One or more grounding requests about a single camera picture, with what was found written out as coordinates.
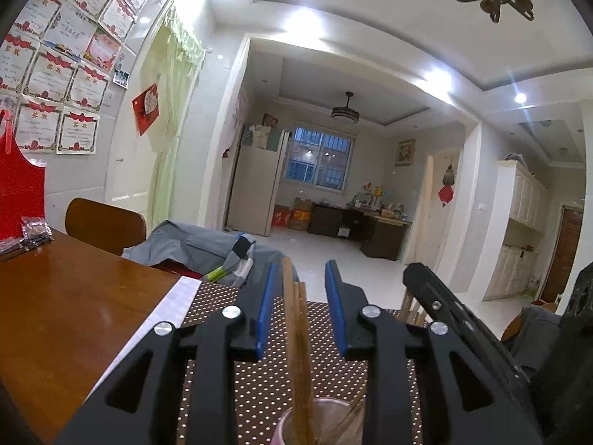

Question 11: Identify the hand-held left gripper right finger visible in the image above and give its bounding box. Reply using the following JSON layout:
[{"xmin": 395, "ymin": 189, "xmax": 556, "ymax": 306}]
[{"xmin": 324, "ymin": 260, "xmax": 543, "ymax": 445}]

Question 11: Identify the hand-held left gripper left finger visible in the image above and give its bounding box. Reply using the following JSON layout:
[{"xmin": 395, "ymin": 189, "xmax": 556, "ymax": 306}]
[{"xmin": 56, "ymin": 262, "xmax": 282, "ymax": 445}]

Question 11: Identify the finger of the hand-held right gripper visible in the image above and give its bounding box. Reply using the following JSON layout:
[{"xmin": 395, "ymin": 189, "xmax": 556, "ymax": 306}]
[{"xmin": 402, "ymin": 262, "xmax": 533, "ymax": 404}]

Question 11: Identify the wooden chopstick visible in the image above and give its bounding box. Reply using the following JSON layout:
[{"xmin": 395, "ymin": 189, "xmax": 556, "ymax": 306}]
[
  {"xmin": 282, "ymin": 257, "xmax": 309, "ymax": 445},
  {"xmin": 294, "ymin": 280, "xmax": 318, "ymax": 445}
]

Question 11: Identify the pink cup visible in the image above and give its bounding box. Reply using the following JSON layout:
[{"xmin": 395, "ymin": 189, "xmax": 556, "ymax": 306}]
[{"xmin": 273, "ymin": 398, "xmax": 367, "ymax": 445}]

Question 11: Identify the dark jacket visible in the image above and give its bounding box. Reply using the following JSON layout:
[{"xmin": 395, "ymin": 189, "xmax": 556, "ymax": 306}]
[{"xmin": 503, "ymin": 303, "xmax": 563, "ymax": 376}]

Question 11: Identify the white door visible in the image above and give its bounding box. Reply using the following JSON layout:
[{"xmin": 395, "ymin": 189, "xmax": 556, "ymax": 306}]
[{"xmin": 419, "ymin": 148, "xmax": 459, "ymax": 265}]

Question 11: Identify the dark wooden desk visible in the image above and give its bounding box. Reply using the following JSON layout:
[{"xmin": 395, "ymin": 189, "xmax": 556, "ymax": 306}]
[{"xmin": 308, "ymin": 201, "xmax": 413, "ymax": 261}]

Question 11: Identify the brown polka dot table mat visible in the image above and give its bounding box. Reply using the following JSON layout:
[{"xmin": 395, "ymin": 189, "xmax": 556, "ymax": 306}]
[{"xmin": 86, "ymin": 276, "xmax": 424, "ymax": 445}]

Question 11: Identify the grey jacket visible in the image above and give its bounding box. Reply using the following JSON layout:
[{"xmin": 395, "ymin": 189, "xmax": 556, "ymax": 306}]
[{"xmin": 121, "ymin": 220, "xmax": 288, "ymax": 288}]

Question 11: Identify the brown entrance door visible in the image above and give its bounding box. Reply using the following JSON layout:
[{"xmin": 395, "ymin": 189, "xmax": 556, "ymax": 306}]
[{"xmin": 540, "ymin": 204, "xmax": 582, "ymax": 304}]

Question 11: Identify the cluster of bottles and toys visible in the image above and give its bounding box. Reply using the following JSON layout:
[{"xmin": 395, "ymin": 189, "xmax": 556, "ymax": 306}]
[{"xmin": 349, "ymin": 182, "xmax": 411, "ymax": 221}]

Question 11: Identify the red hanging door decoration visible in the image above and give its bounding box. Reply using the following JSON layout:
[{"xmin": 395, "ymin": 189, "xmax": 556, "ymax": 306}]
[{"xmin": 438, "ymin": 160, "xmax": 457, "ymax": 207}]

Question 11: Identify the silver refrigerator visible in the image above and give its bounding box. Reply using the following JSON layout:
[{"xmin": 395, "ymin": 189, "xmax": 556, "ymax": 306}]
[{"xmin": 225, "ymin": 125, "xmax": 289, "ymax": 237}]

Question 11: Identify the white tall cabinet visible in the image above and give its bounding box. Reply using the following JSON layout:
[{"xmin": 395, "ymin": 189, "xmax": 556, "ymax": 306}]
[{"xmin": 482, "ymin": 160, "xmax": 547, "ymax": 302}]

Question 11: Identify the barred window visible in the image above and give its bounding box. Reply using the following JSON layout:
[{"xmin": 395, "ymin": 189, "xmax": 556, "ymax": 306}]
[{"xmin": 281, "ymin": 125, "xmax": 355, "ymax": 192}]

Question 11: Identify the wooden chair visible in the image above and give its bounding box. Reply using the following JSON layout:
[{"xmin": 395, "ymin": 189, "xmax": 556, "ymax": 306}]
[{"xmin": 65, "ymin": 197, "xmax": 147, "ymax": 257}]

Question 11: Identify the round ceiling fan lamp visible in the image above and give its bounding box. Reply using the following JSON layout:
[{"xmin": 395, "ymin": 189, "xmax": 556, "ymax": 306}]
[{"xmin": 330, "ymin": 91, "xmax": 360, "ymax": 124}]

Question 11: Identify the light green curtain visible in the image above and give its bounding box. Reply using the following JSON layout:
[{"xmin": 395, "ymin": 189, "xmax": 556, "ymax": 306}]
[{"xmin": 147, "ymin": 0, "xmax": 206, "ymax": 233}]

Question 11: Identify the red gift bag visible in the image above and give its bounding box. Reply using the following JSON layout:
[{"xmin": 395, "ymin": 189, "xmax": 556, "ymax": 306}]
[{"xmin": 0, "ymin": 110, "xmax": 47, "ymax": 242}]

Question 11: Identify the gold framed wall picture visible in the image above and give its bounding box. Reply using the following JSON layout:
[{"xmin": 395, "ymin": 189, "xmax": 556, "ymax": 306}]
[{"xmin": 395, "ymin": 139, "xmax": 416, "ymax": 167}]

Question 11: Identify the red diamond wall decoration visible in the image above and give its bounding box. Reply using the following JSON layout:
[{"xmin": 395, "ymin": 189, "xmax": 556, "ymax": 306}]
[{"xmin": 132, "ymin": 82, "xmax": 160, "ymax": 136}]

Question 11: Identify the wall of award certificates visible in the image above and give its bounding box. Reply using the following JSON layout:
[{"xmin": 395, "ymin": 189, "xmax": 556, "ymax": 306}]
[{"xmin": 0, "ymin": 0, "xmax": 153, "ymax": 155}]

